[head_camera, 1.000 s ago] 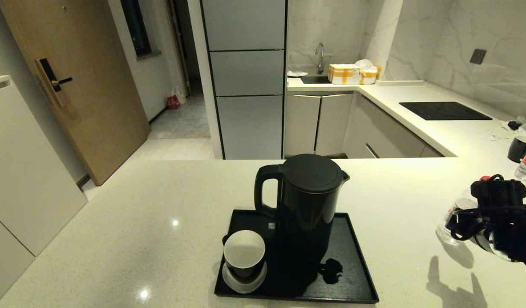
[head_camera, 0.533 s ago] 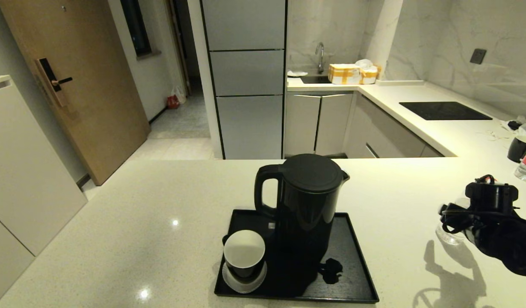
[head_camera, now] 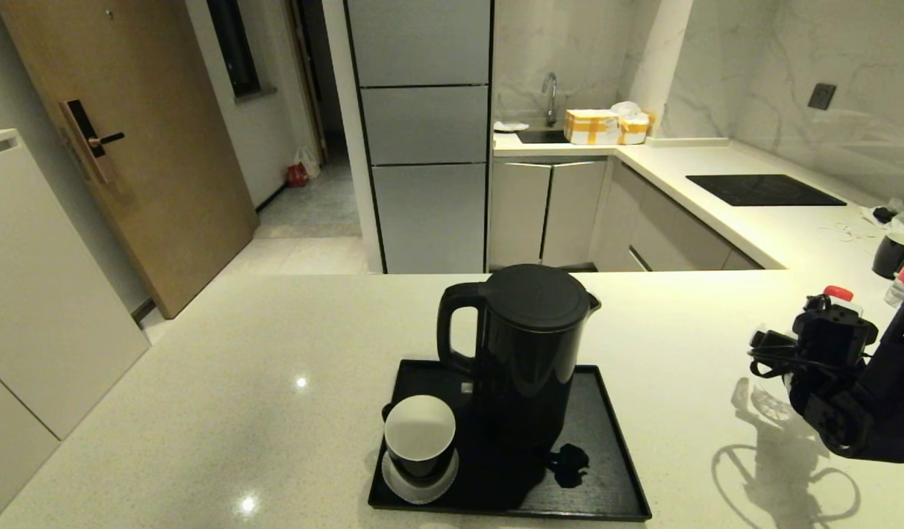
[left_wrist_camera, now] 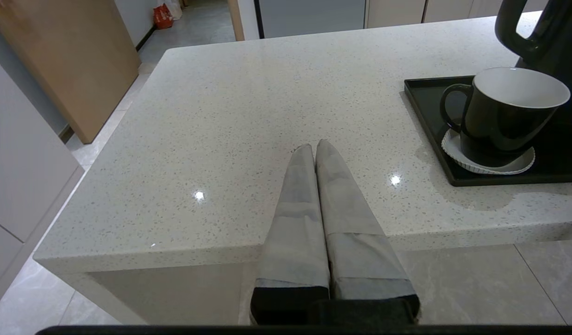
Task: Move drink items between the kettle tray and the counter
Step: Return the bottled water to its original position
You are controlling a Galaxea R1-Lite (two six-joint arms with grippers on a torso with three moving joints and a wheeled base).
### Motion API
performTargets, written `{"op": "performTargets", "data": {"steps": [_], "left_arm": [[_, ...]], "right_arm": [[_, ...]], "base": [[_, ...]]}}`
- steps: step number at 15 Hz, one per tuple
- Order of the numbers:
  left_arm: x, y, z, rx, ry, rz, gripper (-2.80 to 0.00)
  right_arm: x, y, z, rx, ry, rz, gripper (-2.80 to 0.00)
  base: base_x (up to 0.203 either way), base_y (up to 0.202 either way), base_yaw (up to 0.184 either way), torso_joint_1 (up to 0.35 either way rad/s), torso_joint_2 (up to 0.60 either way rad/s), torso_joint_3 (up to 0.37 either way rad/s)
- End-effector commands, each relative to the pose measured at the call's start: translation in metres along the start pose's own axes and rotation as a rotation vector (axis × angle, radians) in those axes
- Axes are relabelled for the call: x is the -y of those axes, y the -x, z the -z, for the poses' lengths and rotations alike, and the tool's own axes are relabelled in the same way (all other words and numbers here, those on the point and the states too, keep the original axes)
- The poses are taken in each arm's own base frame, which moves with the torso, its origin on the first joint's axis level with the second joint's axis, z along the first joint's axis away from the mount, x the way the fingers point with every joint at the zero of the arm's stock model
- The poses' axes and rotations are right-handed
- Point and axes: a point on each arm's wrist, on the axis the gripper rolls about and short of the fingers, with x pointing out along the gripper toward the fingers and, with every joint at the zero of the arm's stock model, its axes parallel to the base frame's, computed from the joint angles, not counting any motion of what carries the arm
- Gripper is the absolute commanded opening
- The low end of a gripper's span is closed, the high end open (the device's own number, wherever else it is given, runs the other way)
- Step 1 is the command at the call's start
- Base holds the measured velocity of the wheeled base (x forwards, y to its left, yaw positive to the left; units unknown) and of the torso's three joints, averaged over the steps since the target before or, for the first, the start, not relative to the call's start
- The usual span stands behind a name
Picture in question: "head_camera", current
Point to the wooden door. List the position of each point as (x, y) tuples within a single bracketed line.
[(151, 147)]

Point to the black induction cooktop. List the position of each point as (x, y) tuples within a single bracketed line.
[(763, 190)]

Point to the black rectangular tray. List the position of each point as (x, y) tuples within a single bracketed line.
[(606, 455)]

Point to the red bag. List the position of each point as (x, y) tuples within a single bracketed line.
[(298, 176)]

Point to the grey drawer cabinet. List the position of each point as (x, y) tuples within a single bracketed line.
[(658, 234)]

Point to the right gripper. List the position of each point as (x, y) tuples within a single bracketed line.
[(834, 338)]

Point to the white plastic bag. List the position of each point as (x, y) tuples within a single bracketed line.
[(309, 160)]

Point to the dark window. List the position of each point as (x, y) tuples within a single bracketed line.
[(235, 51)]

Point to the white cabinet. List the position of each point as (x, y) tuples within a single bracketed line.
[(40, 294)]

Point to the tall grey refrigerator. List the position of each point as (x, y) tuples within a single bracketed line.
[(422, 147)]

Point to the dark sink basin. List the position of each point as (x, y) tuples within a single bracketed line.
[(540, 137)]

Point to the grey wall socket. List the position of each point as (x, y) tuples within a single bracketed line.
[(821, 96)]

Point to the white saucer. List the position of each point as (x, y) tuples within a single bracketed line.
[(400, 491)]

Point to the black electric kettle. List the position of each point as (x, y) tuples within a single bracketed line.
[(533, 353)]

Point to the grey cabinet door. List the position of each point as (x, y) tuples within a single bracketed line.
[(573, 219), (517, 219)]

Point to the small cardboard box yellow tape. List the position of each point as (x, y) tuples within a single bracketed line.
[(633, 130)]

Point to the white cloth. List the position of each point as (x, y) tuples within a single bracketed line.
[(509, 126)]

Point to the small black object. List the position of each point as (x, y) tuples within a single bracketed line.
[(882, 214)]

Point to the crumpled white bag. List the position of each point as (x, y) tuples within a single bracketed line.
[(626, 109)]

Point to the black cup white inside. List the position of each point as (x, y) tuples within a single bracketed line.
[(890, 256), (420, 433)]

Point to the chrome faucet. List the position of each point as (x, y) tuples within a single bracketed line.
[(548, 98)]

